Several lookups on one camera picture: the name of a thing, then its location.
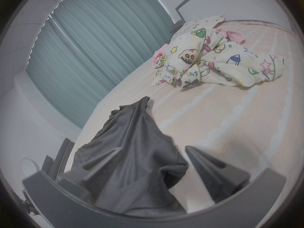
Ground bed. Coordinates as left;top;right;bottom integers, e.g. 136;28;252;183
71;0;304;213

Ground pile of clothes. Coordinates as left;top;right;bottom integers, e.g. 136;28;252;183
151;20;285;91

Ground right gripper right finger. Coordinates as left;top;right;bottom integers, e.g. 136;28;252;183
185;145;250;203

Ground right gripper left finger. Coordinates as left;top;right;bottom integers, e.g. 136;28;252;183
56;147;123;200

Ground black T-shirt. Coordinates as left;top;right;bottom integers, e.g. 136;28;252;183
71;96;189;217

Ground blue-green curtain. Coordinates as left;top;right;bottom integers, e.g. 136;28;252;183
51;0;176;90
25;18;117;130

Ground white printed pillow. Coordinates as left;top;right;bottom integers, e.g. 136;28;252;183
177;14;225;36

